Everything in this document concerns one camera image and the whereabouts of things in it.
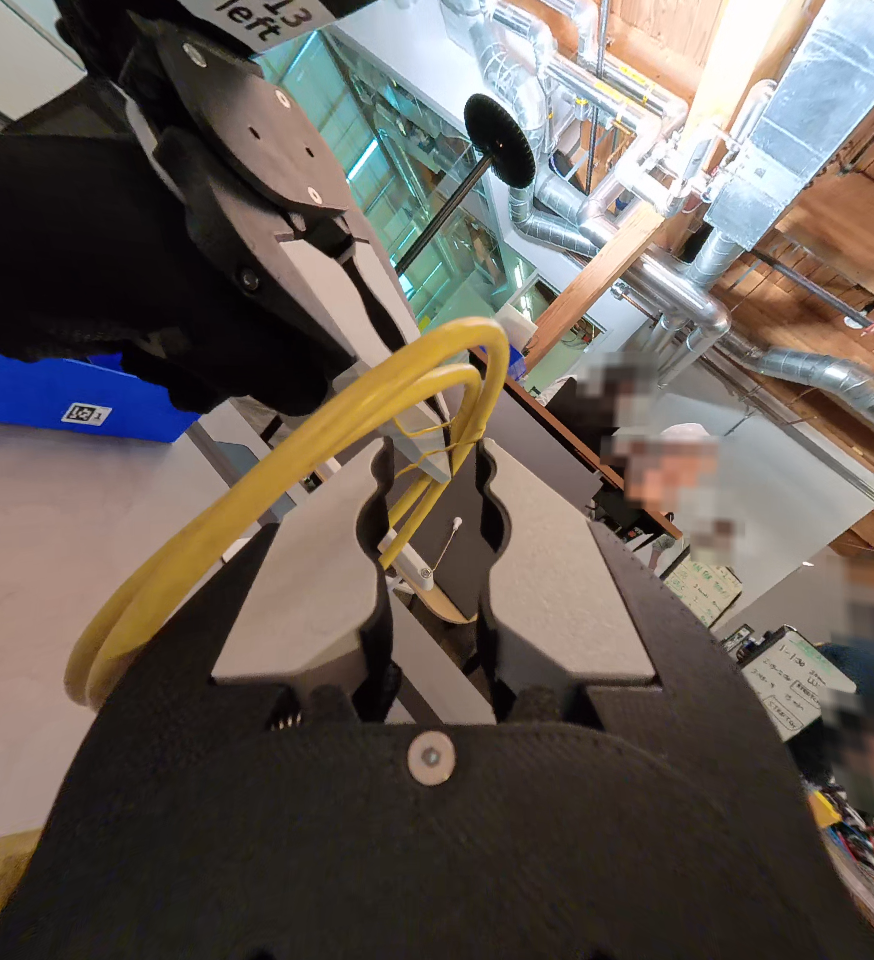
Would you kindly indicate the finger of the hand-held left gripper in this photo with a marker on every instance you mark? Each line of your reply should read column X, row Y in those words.
column 317, row 292
column 380, row 285

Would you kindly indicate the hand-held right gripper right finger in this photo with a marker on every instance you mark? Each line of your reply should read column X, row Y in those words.
column 572, row 600

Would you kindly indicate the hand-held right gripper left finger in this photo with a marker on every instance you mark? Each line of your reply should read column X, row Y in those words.
column 302, row 600

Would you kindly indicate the blue plastic bin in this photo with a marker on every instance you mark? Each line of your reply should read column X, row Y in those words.
column 31, row 390

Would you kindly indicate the person's left hand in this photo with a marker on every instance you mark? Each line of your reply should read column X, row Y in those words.
column 69, row 247

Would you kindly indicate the white plastic bar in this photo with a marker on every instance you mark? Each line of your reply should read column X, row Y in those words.
column 414, row 562

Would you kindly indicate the whiteboard on black easel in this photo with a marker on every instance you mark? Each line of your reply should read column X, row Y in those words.
column 703, row 592
column 793, row 682

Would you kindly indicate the dark table with wooden edge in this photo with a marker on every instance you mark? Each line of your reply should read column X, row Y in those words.
column 527, row 465

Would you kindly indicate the small blue storage bin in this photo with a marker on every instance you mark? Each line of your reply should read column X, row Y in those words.
column 517, row 361

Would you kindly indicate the round silver pipe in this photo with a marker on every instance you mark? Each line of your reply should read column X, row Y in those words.
column 572, row 90

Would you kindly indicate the wooden desk with black frame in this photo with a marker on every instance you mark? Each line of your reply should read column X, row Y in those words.
column 594, row 465

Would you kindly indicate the rectangular silver duct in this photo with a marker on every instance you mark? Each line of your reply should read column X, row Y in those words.
column 819, row 97

